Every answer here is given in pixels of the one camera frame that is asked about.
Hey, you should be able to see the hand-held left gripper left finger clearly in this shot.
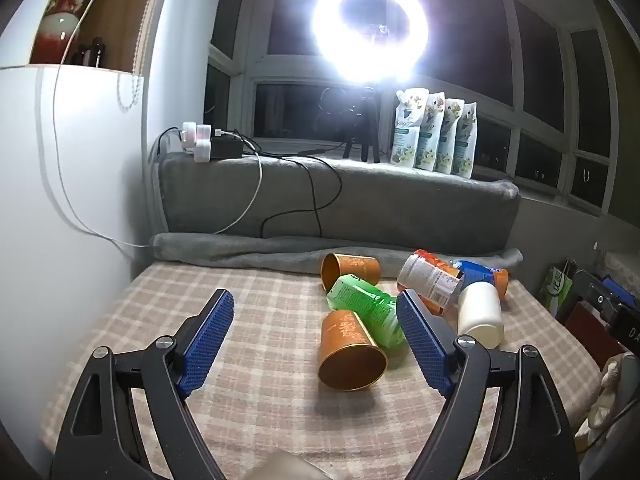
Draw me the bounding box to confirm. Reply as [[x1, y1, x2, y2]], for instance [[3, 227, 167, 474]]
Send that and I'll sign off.
[[49, 288, 236, 480]]

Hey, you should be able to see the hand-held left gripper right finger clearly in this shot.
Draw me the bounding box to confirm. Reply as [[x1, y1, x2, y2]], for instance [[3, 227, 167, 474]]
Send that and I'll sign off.
[[396, 288, 582, 480]]

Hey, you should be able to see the orange paper cup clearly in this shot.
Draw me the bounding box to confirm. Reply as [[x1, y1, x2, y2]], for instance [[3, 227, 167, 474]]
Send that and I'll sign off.
[[320, 253, 381, 294], [317, 310, 389, 392]]

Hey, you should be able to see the white orange printed can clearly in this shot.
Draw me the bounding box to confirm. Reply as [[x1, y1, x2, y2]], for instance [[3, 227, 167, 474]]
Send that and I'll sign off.
[[397, 249, 465, 317]]

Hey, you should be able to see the plaid bed sheet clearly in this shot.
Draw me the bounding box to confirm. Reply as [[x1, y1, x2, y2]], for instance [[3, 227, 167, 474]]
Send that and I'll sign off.
[[40, 260, 601, 480]]

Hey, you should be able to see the white plastic bottle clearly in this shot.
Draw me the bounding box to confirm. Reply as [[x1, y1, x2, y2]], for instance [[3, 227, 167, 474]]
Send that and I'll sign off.
[[457, 281, 505, 351]]

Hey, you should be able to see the green plastic bottle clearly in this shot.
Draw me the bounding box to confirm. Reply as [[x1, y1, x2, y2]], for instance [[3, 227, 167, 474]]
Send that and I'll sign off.
[[327, 274, 408, 348]]

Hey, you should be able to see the rolled grey blanket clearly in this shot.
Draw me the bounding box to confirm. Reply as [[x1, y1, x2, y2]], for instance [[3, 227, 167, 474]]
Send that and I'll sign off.
[[151, 232, 524, 276]]

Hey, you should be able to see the blue orange bottle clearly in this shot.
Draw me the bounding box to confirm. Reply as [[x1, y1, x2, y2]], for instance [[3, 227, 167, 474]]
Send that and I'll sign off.
[[448, 259, 510, 302]]

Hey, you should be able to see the grey padded headboard cushion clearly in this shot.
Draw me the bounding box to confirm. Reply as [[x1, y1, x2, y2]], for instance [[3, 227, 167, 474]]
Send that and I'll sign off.
[[157, 151, 521, 257]]

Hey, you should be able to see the green paper bag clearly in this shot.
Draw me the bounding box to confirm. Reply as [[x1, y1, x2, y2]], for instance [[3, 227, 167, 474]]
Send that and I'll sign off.
[[539, 260, 577, 317]]

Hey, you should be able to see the black power strip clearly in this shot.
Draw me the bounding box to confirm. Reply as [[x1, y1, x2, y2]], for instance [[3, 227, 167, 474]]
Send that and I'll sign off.
[[210, 132, 247, 160]]

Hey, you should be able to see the white plush toy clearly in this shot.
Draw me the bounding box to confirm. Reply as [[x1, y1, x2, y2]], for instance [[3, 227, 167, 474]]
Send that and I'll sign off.
[[574, 352, 627, 453]]

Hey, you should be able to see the white green refill pouch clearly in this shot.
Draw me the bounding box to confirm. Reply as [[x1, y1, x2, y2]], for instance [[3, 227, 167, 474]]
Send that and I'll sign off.
[[436, 97, 463, 175], [416, 91, 447, 172], [452, 101, 478, 179], [390, 87, 431, 170]]

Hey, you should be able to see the black tripod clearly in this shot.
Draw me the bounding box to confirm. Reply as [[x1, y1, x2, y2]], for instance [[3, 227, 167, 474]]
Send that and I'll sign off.
[[342, 82, 381, 163]]

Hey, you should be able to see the dark glass bottle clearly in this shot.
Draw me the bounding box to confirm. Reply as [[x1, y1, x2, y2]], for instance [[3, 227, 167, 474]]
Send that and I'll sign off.
[[75, 36, 107, 69]]

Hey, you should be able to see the red white vase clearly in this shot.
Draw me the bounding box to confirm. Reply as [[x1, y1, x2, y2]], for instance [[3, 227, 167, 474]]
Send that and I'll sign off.
[[39, 0, 100, 66]]

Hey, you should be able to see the short white charging cable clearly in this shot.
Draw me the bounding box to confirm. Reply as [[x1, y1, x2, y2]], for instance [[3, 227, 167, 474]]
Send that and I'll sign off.
[[212, 130, 264, 235]]

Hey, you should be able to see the black power cable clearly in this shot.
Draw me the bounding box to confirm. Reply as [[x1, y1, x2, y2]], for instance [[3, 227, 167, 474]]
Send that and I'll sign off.
[[235, 132, 351, 240]]

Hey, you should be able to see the long white cable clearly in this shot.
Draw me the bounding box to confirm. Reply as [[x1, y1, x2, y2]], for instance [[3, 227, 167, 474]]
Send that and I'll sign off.
[[50, 0, 153, 248]]

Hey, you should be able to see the coiled black cable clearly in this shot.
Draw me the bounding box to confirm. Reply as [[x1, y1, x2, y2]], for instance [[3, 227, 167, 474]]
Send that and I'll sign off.
[[313, 86, 362, 137]]

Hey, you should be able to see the white bead blind cord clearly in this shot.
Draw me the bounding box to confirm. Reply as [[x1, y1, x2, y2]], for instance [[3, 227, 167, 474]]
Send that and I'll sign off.
[[116, 74, 139, 110]]

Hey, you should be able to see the ring light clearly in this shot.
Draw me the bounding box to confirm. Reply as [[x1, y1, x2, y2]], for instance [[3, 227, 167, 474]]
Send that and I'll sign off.
[[311, 0, 431, 83]]

